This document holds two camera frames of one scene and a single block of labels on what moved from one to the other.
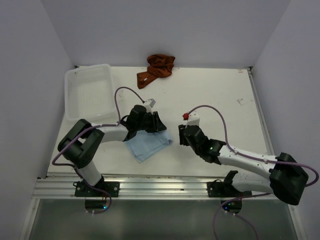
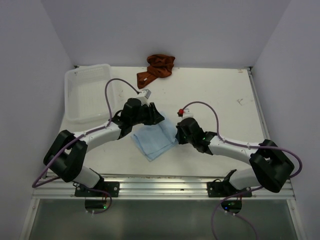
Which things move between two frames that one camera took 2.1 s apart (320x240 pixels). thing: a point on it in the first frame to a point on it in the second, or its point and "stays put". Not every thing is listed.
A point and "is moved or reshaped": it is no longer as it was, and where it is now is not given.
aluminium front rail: x=138 y=188 stays put
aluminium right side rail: x=262 y=113 stays put
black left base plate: x=82 y=190 stays put
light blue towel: x=142 y=144 is moved or reshaped
